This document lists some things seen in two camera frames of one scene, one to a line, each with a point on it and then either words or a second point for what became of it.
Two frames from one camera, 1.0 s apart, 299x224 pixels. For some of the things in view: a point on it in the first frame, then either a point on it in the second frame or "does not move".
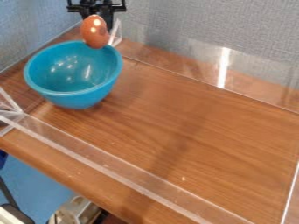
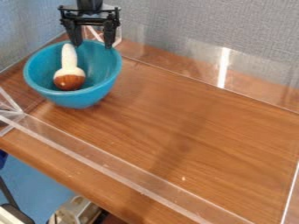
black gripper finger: [107, 14] -> [108, 31]
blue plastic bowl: [73, 74] does not move
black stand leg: [13, 206] does not move
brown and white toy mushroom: [95, 31] -> [69, 77]
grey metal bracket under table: [79, 212] does not move
